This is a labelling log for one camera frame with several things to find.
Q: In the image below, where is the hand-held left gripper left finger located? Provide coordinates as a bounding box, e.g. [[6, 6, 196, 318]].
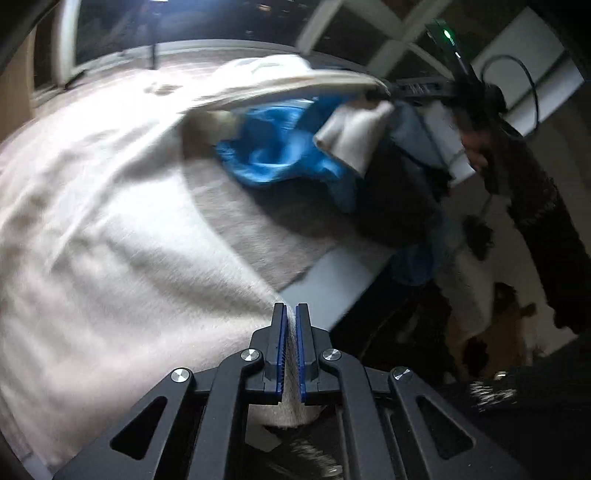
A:
[[53, 302, 289, 480]]

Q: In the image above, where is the person's right forearm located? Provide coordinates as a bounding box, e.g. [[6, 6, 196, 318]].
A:
[[485, 115, 591, 333]]

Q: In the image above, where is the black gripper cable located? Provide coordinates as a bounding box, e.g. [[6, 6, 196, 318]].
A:
[[480, 54, 541, 139]]

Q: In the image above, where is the person's dark clothing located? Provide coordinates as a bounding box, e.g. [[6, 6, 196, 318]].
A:
[[457, 332, 591, 480]]

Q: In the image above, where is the white mattress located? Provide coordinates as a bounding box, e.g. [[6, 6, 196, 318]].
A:
[[277, 244, 402, 333]]

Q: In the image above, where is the person's right hand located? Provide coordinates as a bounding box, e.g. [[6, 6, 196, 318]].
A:
[[459, 124, 492, 174]]

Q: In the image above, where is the dark garment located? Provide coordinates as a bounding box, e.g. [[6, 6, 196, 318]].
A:
[[355, 138, 453, 250]]

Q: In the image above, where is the white window frame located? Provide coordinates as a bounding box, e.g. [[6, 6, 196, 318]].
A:
[[34, 0, 439, 97]]

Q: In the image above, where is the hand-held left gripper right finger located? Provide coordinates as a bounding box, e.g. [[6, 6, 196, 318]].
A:
[[295, 302, 532, 480]]

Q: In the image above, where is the grey-blue garment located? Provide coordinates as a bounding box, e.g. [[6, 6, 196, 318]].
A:
[[390, 102, 465, 287]]

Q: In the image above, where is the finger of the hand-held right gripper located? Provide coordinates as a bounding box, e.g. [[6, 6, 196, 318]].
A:
[[367, 78, 455, 106]]

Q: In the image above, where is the large white towel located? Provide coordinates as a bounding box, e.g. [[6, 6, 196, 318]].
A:
[[0, 55, 396, 472]]

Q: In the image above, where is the bright blue garment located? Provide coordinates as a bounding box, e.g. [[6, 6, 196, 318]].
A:
[[215, 99, 365, 213]]

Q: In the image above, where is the white black brown patterned cloth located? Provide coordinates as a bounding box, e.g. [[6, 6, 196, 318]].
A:
[[434, 217, 555, 384]]

